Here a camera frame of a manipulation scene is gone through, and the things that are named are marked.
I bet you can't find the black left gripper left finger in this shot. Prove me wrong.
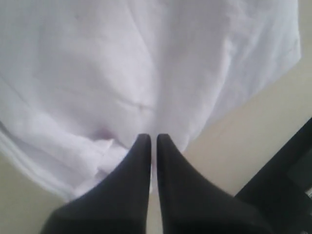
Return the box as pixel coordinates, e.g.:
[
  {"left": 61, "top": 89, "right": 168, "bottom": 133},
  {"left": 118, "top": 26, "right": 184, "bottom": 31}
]
[{"left": 41, "top": 134, "right": 151, "bottom": 234}]

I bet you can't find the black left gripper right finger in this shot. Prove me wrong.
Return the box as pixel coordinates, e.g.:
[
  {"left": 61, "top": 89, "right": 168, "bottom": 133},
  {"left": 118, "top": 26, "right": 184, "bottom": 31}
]
[{"left": 156, "top": 134, "right": 272, "bottom": 234}]

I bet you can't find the dark metal table frame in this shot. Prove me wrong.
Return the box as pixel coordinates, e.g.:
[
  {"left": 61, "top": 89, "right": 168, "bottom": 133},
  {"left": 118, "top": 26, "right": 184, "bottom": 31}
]
[{"left": 236, "top": 120, "right": 312, "bottom": 234}]

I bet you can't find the white t-shirt red logo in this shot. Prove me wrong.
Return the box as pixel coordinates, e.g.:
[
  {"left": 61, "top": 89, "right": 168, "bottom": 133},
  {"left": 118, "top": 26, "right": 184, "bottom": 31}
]
[{"left": 0, "top": 0, "right": 301, "bottom": 200}]

